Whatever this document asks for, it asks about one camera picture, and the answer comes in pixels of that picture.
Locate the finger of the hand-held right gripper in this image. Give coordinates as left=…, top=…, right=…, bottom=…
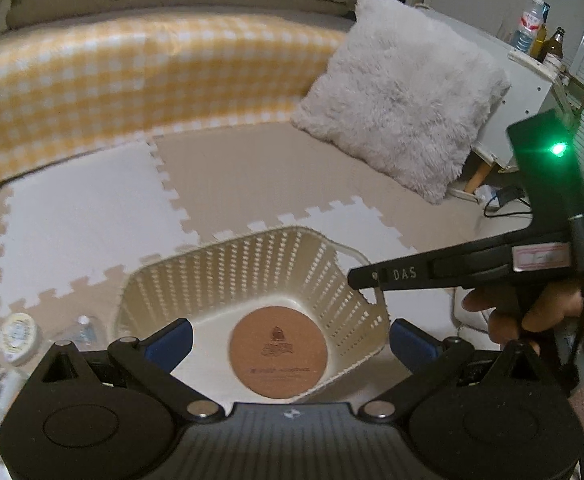
left=347, top=241, right=516, bottom=292

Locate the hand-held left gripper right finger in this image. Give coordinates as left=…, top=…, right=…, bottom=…
left=358, top=318, right=554, bottom=422

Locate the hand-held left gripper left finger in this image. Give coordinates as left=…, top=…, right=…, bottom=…
left=32, top=317, right=225, bottom=422

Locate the cream woven plastic basket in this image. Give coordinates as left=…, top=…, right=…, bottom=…
left=113, top=226, right=391, bottom=404

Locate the person's right hand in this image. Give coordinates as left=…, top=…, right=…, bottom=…
left=462, top=274, right=584, bottom=387

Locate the white foam mat tile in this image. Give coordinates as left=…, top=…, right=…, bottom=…
left=212, top=197, right=423, bottom=266
left=0, top=139, right=200, bottom=313

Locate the small clear plastic bottle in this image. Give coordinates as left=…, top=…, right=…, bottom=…
left=54, top=315, right=103, bottom=349

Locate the round cork coaster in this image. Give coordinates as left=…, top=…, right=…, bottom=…
left=228, top=305, right=329, bottom=402

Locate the white side cabinet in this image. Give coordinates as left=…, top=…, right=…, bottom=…
left=472, top=49, right=584, bottom=172

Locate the brown glass bottle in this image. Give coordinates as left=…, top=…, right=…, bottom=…
left=544, top=26, right=568, bottom=69

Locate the yellow liquid bottle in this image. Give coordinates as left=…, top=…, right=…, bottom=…
left=531, top=22, right=549, bottom=60

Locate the clear water bottle red label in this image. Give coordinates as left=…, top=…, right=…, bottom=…
left=513, top=0, right=546, bottom=54

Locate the white fluffy pillow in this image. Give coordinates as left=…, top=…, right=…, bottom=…
left=290, top=0, right=512, bottom=205

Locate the yellow checkered mattress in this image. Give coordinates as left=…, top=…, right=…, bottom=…
left=0, top=12, right=353, bottom=197

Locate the black charger with cable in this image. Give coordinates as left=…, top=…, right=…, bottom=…
left=483, top=185, right=535, bottom=219

